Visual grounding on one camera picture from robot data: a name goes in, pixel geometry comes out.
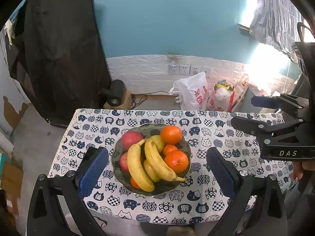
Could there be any short yellow banana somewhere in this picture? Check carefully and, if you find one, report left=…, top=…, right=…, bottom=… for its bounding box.
left=144, top=139, right=187, bottom=182

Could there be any black office chair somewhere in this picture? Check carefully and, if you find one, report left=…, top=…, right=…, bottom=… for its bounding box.
left=278, top=22, right=315, bottom=123

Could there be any white hanging cable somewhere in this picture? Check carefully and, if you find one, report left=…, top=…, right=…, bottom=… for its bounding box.
left=284, top=61, right=291, bottom=94

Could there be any grey window curtain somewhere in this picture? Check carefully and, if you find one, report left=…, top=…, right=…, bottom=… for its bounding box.
left=250, top=0, right=306, bottom=62

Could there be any green glass bowl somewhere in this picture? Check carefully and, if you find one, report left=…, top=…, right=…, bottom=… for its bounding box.
left=111, top=122, right=192, bottom=197

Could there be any small tangerine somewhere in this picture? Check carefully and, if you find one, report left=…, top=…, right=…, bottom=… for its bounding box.
left=163, top=144, right=179, bottom=156
left=130, top=176, right=142, bottom=190

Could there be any black round device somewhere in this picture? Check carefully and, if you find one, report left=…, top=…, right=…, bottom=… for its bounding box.
left=100, top=79, right=127, bottom=107

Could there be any red apple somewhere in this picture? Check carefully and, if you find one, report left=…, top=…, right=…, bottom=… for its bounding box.
left=119, top=152, right=131, bottom=174
left=120, top=131, right=145, bottom=151

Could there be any large orange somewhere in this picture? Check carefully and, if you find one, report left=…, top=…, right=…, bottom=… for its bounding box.
left=160, top=125, right=183, bottom=145
left=164, top=150, right=189, bottom=174

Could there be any beige paper bag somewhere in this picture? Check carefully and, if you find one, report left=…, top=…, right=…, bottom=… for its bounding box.
left=231, top=74, right=249, bottom=109

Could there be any person's right hand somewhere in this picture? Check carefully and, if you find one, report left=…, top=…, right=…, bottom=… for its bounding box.
left=290, top=161, right=306, bottom=181

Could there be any black power cable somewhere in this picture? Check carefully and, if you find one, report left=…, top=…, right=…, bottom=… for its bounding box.
left=130, top=91, right=178, bottom=109

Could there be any pink bin liner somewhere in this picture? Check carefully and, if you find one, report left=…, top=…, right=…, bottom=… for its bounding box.
left=248, top=84, right=273, bottom=96

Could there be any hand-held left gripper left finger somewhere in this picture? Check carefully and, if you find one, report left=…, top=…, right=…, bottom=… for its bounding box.
left=27, top=146, right=110, bottom=236

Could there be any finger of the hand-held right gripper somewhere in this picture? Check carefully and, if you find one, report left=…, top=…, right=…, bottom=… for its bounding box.
left=231, top=116, right=307, bottom=143
left=251, top=93, right=309, bottom=113

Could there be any black curtain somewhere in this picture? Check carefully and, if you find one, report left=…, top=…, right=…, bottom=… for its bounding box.
left=5, top=0, right=112, bottom=128

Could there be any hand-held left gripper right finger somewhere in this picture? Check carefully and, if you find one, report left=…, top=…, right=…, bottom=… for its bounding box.
left=206, top=147, right=288, bottom=236

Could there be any cat print tablecloth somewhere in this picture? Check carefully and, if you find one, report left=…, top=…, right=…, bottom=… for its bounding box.
left=48, top=108, right=299, bottom=225

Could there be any wooden window ledge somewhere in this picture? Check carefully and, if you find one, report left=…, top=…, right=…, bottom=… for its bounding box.
left=237, top=23, right=251, bottom=36

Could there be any grey trash bin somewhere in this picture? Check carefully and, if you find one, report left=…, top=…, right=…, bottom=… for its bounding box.
left=244, top=88, right=276, bottom=113

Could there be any white plastic shopping bag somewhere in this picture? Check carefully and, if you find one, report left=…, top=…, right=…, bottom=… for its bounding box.
left=169, top=72, right=208, bottom=111

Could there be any yellow banana peel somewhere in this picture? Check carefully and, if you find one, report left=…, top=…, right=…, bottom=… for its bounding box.
left=214, top=80, right=234, bottom=92

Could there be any brown cardboard box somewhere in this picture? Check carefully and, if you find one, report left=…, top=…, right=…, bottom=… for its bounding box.
left=0, top=152, right=24, bottom=217

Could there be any long yellow banana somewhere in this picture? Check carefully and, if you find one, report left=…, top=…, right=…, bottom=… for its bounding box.
left=127, top=139, right=155, bottom=193

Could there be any white crumpled plastic bag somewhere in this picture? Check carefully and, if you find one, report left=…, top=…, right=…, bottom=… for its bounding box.
left=215, top=87, right=233, bottom=101

